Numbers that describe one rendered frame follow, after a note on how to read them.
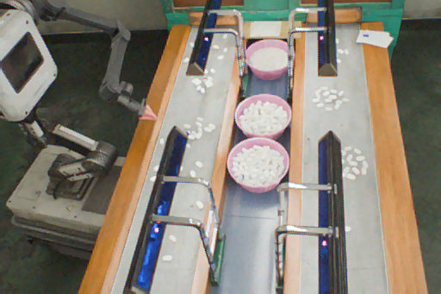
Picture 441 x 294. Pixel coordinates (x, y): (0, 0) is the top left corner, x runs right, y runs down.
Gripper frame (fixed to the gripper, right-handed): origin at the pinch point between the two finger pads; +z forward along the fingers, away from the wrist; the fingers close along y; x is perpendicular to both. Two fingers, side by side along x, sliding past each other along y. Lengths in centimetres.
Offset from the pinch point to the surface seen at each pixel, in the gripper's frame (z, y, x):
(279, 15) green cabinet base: 42, 87, -30
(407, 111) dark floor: 159, 92, -23
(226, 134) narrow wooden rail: 30.9, -0.4, -14.5
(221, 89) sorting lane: 26.5, 32.4, -7.5
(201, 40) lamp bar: -0.4, 25.6, -32.8
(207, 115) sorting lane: 23.1, 13.8, -4.6
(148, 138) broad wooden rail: 2.7, -4.8, 9.5
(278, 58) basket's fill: 48, 59, -25
